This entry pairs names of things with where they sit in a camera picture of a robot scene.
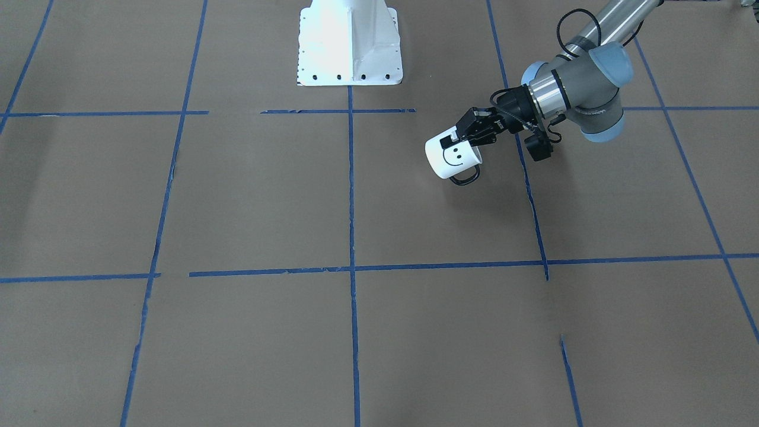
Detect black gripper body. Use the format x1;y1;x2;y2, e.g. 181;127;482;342
456;85;539;146

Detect white smiley face mug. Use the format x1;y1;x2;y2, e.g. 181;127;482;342
425;135;483;186

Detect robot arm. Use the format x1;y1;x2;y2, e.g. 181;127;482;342
428;1;661;160

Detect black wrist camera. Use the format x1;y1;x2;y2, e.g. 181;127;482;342
524;130;562;162

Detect black camera cable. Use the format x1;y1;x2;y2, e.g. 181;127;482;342
490;7;647;143

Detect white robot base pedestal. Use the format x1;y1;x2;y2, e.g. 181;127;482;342
296;1;404;87

